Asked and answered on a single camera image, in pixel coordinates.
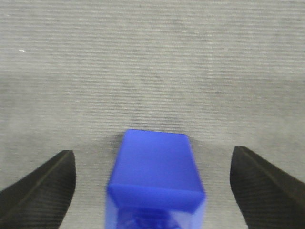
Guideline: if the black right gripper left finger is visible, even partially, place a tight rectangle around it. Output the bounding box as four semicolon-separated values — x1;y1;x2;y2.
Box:
0;150;76;229

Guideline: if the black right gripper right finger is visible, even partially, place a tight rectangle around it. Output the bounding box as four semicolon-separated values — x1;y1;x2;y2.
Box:
230;146;305;229

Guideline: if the small blue plastic part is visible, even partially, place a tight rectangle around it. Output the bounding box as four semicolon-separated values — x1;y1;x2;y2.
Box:
104;129;206;229

